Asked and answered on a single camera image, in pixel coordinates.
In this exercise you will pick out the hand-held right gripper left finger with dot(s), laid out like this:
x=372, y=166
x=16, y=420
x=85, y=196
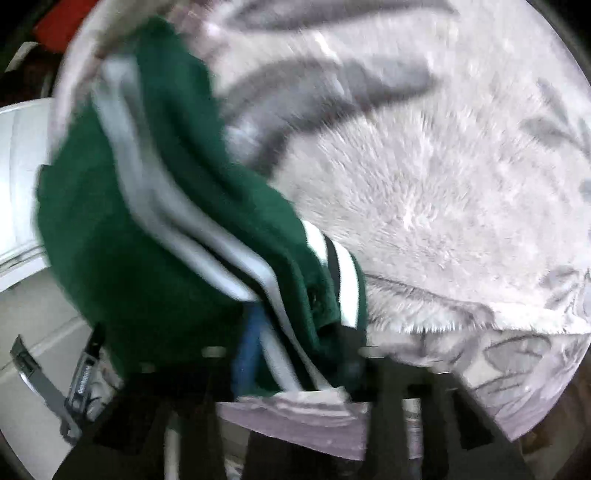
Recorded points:
x=249, y=350

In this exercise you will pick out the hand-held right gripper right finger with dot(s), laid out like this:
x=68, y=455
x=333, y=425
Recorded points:
x=388, y=392

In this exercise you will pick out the green and cream varsity jacket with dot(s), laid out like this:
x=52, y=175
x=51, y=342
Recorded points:
x=138, y=230

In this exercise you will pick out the printed hang tag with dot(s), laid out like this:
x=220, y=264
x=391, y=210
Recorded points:
x=83, y=383

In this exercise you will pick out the floral plush blanket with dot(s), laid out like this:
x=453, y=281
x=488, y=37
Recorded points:
x=415, y=184

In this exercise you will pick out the white wardrobe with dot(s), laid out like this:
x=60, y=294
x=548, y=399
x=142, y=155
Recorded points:
x=23, y=184

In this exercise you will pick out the red cloth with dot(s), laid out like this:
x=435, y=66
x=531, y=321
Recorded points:
x=64, y=25

